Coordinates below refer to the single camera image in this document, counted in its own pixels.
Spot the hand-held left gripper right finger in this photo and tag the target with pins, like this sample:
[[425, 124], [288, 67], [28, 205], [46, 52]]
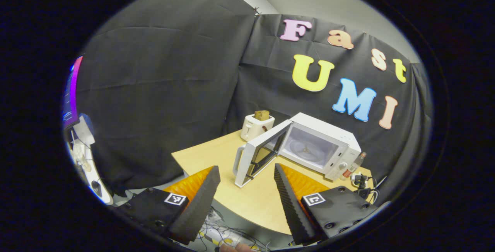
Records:
[[292, 205]]

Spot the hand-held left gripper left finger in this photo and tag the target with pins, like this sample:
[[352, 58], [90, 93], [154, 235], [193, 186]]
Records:
[[193, 209]]

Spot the white microwave oven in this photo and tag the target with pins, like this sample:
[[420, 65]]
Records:
[[332, 134]]

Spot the red label plastic bottle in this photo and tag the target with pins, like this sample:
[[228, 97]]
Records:
[[354, 165]]

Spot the white power strip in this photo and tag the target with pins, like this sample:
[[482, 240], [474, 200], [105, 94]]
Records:
[[216, 236]]

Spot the white toaster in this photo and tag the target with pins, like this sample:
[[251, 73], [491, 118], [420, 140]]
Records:
[[251, 128]]

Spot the brown bread slice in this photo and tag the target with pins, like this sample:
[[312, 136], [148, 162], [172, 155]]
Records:
[[262, 115]]

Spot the black computer mouse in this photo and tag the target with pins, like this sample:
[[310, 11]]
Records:
[[96, 189]]

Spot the black backdrop cloth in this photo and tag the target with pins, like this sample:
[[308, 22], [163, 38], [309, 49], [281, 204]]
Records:
[[162, 89]]

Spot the white box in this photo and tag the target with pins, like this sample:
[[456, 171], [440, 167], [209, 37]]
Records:
[[85, 130]]

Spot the computer monitor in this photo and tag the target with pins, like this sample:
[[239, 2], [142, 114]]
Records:
[[71, 93]]

